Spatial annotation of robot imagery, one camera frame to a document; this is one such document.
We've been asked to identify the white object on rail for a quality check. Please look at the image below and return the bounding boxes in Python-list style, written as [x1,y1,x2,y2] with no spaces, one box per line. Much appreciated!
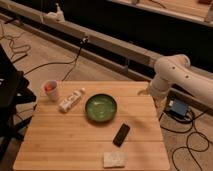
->
[46,4,65,22]

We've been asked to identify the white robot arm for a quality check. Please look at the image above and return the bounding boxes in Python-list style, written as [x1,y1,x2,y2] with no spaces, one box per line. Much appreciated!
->
[138,54,213,116]

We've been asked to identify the blue power box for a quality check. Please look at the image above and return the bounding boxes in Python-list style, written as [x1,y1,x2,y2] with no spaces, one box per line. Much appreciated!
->
[169,99,188,118]

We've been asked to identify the black cable on floor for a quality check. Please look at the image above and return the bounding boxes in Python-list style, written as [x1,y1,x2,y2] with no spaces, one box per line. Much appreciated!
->
[23,36,90,82]

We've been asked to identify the black eraser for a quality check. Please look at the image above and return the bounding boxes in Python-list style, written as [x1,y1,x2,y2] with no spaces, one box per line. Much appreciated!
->
[113,124,130,147]

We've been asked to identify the white cup with red contents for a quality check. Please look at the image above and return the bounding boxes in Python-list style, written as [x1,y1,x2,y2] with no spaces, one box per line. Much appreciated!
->
[42,80,59,101]

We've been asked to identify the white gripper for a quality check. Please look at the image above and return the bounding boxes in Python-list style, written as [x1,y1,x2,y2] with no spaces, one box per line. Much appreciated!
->
[138,83,166,100]

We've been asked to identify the white sponge pad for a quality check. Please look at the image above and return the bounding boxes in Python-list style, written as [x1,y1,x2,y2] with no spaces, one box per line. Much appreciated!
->
[103,152,127,168]

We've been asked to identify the black chair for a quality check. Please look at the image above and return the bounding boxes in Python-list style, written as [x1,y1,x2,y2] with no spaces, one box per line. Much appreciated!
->
[0,44,36,161]

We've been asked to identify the green bowl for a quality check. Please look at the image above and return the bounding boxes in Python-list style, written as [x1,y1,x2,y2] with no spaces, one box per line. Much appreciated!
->
[85,94,117,123]

